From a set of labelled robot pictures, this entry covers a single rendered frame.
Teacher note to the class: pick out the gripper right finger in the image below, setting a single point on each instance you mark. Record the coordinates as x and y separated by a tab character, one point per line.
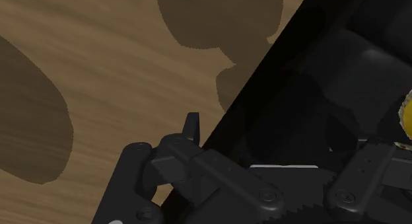
360	178

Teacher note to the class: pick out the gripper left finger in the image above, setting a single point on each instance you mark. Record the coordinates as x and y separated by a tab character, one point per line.
225	175

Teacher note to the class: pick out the yellow round object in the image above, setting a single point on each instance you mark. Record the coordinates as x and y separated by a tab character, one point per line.
408	117

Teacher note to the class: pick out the large black object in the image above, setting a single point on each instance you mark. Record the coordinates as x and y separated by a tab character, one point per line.
322	88

